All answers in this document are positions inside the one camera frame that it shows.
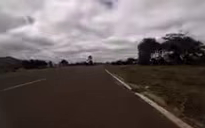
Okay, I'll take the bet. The distant row of trees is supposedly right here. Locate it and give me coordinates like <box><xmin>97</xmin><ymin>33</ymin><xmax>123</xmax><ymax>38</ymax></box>
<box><xmin>21</xmin><ymin>55</ymin><xmax>139</xmax><ymax>70</ymax></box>

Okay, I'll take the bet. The clump of dark trees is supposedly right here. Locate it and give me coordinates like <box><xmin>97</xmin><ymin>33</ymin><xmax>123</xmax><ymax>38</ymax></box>
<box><xmin>137</xmin><ymin>31</ymin><xmax>205</xmax><ymax>66</ymax></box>

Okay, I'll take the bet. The dark hill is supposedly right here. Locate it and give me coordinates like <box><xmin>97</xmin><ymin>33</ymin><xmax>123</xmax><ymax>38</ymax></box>
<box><xmin>0</xmin><ymin>56</ymin><xmax>24</xmax><ymax>73</ymax></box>

